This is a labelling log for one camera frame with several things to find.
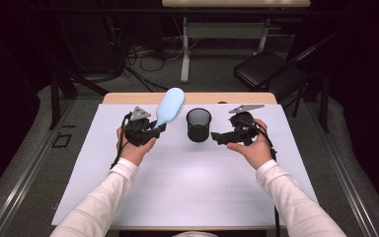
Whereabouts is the black metal stand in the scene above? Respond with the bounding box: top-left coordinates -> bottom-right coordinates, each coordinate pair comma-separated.
319,72 -> 331,134
47,19 -> 111,130

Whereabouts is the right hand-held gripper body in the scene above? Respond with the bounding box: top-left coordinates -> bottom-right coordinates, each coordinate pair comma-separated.
228,104 -> 265,146

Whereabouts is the white table mat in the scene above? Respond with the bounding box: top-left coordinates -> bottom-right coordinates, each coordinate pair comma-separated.
50,103 -> 320,228

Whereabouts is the black folding chair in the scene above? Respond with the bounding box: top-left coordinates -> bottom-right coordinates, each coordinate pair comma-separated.
233,31 -> 340,118

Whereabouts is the bundle of floor cables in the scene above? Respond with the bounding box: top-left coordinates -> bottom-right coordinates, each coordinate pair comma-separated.
105,16 -> 179,93

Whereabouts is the white-legged desk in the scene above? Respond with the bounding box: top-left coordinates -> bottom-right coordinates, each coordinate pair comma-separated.
161,0 -> 312,84

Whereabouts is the black mesh pen cup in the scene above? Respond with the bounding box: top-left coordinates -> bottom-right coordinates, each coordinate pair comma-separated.
186,108 -> 213,143

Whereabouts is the person's right hand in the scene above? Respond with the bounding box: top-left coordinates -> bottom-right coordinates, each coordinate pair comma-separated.
226,118 -> 277,171

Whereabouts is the person's left hand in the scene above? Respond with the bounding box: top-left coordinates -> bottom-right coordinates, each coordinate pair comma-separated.
115,126 -> 157,167

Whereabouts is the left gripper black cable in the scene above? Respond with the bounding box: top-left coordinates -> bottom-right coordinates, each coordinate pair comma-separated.
110,113 -> 131,171

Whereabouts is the light blue hairbrush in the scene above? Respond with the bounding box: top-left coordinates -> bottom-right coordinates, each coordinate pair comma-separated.
152,87 -> 187,130

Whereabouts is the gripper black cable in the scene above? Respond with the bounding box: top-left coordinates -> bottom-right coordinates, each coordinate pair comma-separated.
110,113 -> 131,171
236,118 -> 281,237

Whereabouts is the metal floor rail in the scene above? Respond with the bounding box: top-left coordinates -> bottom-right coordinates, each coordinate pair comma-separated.
0,98 -> 77,237
304,102 -> 379,237

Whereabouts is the wooden table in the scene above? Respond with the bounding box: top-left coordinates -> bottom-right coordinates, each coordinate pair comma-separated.
57,92 -> 320,231

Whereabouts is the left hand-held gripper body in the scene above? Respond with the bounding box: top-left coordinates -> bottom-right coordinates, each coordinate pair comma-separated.
123,106 -> 156,147

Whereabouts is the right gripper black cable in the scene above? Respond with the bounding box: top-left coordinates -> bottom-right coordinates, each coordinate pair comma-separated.
236,118 -> 281,237

